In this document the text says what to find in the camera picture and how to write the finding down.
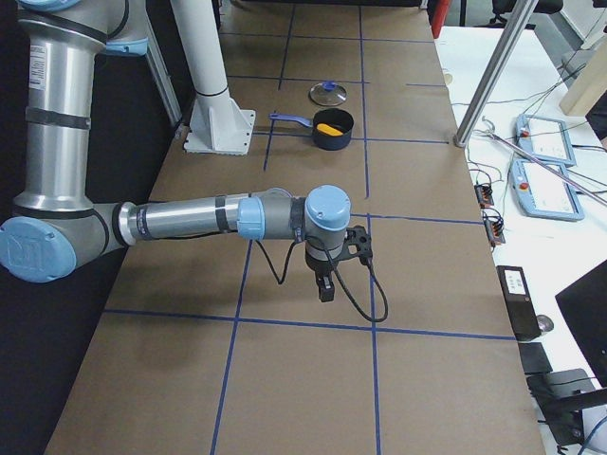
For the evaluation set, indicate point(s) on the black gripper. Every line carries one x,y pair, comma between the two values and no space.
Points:
316,265

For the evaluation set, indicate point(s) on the yellow corn cob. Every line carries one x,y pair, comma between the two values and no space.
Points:
329,130

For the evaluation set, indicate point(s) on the glass lid with purple knob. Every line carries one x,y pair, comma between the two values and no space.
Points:
328,94

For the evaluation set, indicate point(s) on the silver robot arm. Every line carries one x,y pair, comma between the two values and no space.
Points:
129,140

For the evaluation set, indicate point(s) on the small relay board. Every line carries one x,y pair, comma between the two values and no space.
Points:
494,226
484,195

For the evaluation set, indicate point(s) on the white support column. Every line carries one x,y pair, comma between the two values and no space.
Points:
217,124

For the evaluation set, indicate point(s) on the black box with white label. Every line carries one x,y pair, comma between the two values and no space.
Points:
521,313

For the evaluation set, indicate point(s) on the near teach pendant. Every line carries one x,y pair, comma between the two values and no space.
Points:
542,194

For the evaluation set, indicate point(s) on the teach pendant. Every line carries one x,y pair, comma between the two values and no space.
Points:
542,194
546,138

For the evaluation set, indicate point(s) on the black monitor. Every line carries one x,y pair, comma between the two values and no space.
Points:
583,307

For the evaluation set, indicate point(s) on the far teach pendant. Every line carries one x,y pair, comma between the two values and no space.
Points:
546,138

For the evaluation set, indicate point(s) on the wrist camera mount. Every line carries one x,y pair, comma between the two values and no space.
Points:
357,244

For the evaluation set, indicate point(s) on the dark pot with purple handle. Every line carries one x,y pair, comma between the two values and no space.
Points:
333,116

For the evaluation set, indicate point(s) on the aluminium frame post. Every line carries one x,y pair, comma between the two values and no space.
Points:
510,36

